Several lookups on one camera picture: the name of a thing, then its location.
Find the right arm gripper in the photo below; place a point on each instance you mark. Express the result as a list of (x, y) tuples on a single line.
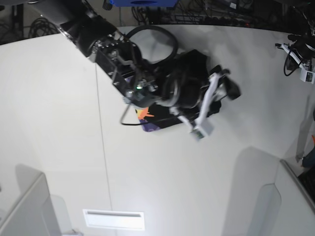
[(191, 93)]

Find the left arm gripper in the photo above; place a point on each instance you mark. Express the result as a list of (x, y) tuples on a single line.
[(300, 54)]

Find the black printed T-shirt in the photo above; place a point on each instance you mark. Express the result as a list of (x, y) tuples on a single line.
[(147, 90)]

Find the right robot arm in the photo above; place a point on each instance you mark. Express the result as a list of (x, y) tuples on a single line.
[(100, 41)]

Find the blue plastic bin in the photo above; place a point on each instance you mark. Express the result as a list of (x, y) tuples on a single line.
[(144, 3)]

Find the black keyboard right edge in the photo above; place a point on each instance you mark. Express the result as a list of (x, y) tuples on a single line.
[(307, 179)]

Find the white slotted table tray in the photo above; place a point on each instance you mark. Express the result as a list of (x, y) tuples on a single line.
[(118, 220)]

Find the grey monitor left corner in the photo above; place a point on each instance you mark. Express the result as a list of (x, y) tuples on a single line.
[(33, 214)]

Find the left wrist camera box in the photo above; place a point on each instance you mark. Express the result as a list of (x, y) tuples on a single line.
[(307, 76)]

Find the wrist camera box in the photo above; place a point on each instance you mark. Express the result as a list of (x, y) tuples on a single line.
[(307, 76), (201, 130)]

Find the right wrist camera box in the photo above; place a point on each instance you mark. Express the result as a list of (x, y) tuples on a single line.
[(201, 130)]

